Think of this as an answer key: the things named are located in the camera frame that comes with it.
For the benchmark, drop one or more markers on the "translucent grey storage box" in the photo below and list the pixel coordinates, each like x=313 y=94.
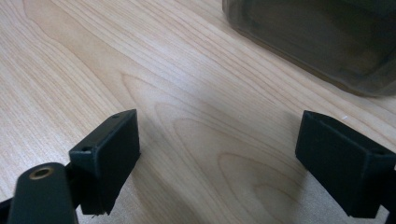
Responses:
x=311 y=34

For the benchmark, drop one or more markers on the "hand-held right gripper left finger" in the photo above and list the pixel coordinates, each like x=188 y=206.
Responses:
x=107 y=155

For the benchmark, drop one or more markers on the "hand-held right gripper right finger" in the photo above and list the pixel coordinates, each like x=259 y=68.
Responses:
x=339 y=165

